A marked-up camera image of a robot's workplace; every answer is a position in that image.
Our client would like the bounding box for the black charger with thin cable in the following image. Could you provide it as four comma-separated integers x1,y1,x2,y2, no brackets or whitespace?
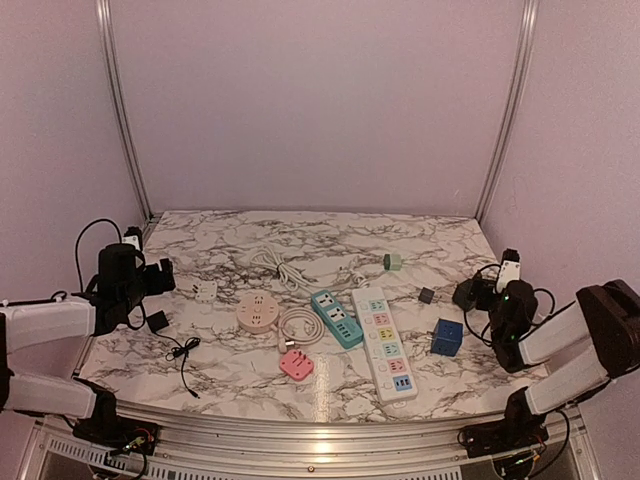
145,311,201,399

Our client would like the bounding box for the small black plug adapter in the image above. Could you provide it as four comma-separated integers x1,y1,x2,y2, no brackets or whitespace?
418,287,435,304

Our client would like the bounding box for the white small adapter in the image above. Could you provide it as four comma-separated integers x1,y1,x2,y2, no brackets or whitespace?
192,280,218,303

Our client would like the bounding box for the blue cube socket adapter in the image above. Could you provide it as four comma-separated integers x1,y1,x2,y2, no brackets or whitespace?
430,318,464,357

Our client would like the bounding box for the mint green usb charger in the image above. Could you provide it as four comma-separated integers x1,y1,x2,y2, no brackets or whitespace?
383,253,403,271

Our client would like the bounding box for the round beige socket hub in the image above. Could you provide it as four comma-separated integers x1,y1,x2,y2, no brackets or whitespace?
236,291,280,335

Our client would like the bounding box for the long white power strip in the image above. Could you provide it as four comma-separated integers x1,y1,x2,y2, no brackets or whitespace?
351,287,418,405

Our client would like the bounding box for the teal power strip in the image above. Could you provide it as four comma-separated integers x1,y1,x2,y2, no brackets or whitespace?
311,290,364,349

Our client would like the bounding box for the pink power strip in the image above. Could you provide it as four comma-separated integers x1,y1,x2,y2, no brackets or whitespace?
279,349,314,382

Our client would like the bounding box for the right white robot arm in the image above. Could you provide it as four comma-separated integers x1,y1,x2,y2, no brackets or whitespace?
458,279,639,457

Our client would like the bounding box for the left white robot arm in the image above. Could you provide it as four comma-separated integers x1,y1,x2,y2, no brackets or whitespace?
1,243,176,449

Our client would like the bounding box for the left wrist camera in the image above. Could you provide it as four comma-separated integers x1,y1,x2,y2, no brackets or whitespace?
122,226,143,252

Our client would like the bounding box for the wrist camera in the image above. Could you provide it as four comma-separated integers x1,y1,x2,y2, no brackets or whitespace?
122,226,143,252
494,248,521,294

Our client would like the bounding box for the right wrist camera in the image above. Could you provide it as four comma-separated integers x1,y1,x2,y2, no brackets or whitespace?
494,248,521,294

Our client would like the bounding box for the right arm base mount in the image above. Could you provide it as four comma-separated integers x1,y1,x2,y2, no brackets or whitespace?
457,421,549,458

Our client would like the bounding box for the white strip coiled cable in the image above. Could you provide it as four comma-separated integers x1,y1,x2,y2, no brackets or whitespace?
337,261,371,291

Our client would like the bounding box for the white bundled power cable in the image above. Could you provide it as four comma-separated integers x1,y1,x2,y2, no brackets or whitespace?
248,245,321,293

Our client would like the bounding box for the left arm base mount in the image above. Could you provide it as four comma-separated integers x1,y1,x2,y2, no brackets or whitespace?
72,416,160,456

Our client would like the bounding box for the aluminium front frame rail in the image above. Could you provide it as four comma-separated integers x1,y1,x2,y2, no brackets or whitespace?
19,394,606,480

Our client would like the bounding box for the left aluminium corner post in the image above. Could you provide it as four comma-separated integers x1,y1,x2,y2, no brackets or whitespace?
96,0,154,223

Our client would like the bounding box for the aluminium corner post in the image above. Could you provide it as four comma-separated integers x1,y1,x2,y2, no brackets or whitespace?
96,0,154,223
474,0,540,224

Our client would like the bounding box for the right aluminium corner post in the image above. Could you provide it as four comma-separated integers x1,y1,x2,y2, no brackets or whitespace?
474,0,540,224

